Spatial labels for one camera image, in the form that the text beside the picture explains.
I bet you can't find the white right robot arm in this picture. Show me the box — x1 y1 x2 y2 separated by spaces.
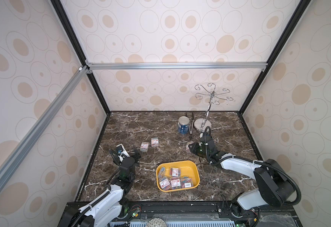
188 135 302 210

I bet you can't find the blue labelled tin can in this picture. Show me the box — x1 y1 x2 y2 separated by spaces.
178 116 190 135

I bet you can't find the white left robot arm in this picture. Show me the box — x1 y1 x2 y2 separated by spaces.
58 151 141 227

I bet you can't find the chrome hook stand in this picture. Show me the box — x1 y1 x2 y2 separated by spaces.
193 83 234 133

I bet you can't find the yellow plastic storage tray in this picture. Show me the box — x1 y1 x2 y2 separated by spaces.
156 160 200 193

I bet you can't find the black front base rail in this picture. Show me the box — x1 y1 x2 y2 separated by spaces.
58 200 297 227

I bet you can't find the black left corner post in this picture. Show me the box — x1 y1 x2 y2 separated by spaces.
50 0 111 115

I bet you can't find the aluminium diagonal frame bar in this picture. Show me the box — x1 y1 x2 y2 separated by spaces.
0 65 89 192

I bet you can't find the black corner frame post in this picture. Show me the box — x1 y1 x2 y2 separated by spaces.
239 0 311 115

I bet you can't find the aluminium horizontal frame bar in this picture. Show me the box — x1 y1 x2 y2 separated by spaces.
88 61 268 70

